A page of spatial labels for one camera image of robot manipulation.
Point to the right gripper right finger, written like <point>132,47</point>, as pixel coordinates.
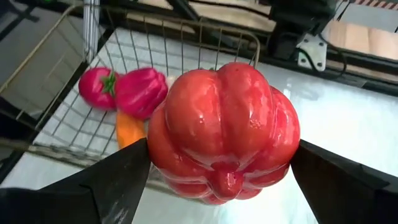
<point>342,199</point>

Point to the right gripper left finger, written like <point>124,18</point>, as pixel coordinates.
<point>93,199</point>

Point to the orange plastic carrot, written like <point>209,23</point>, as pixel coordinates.
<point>127,130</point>

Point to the red plastic bell pepper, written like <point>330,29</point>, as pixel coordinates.
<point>140,93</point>

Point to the orange-red ribbed plastic pumpkin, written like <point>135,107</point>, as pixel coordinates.
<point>224,124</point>

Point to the white plastic garlic bulb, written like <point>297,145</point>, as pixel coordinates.
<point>171,81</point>

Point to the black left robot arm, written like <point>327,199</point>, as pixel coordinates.
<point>295,25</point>

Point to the wooden table base board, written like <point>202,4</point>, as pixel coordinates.
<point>367,40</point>

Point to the ribbed grey metal post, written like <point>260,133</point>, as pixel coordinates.
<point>91,31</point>

